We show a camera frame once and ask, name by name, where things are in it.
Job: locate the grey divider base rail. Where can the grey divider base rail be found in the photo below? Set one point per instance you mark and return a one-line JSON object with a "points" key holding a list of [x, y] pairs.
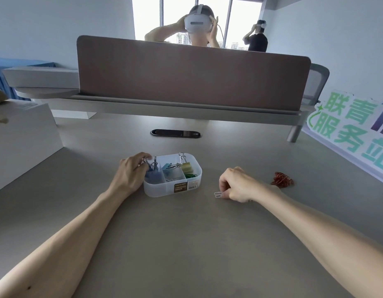
{"points": [[179, 108]]}

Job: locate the pile of colourful binder clips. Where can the pile of colourful binder clips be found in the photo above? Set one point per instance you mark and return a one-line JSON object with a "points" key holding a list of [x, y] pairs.
{"points": [[154, 176]]}

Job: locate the white head-mounted headset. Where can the white head-mounted headset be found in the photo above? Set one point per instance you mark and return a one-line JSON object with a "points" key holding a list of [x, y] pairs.
{"points": [[262, 23], [197, 23]]}

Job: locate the person's left hand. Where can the person's left hand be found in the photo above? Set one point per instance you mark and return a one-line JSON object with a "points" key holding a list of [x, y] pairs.
{"points": [[129, 176]]}

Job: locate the person's right hand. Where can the person's right hand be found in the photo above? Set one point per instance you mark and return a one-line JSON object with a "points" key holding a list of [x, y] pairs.
{"points": [[244, 186]]}

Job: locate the pile of coloured paper clips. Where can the pile of coloured paper clips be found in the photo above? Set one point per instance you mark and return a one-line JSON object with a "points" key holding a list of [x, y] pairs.
{"points": [[281, 180]]}

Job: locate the grey mesh office chair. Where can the grey mesh office chair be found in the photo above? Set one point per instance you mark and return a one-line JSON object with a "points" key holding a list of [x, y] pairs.
{"points": [[315, 83]]}

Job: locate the large glass window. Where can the large glass window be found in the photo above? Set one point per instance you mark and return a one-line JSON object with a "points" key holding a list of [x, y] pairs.
{"points": [[148, 15]]}

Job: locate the clear plastic organizer tray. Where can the clear plastic organizer tray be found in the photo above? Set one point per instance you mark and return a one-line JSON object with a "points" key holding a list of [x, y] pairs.
{"points": [[160, 190]]}

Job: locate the white sign with green lettering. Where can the white sign with green lettering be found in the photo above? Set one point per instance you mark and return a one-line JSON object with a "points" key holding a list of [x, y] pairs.
{"points": [[343, 130]]}

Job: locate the blue pleated table cloth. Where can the blue pleated table cloth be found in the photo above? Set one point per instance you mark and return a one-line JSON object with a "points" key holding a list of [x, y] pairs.
{"points": [[11, 63]]}

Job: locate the brown desk divider panel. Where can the brown desk divider panel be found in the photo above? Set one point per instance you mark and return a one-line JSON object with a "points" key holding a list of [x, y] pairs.
{"points": [[191, 74]]}

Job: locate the person's right forearm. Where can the person's right forearm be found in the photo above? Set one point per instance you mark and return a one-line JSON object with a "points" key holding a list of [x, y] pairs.
{"points": [[328, 238]]}

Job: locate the person's left forearm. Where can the person's left forearm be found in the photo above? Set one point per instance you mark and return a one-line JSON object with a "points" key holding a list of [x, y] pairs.
{"points": [[61, 251]]}

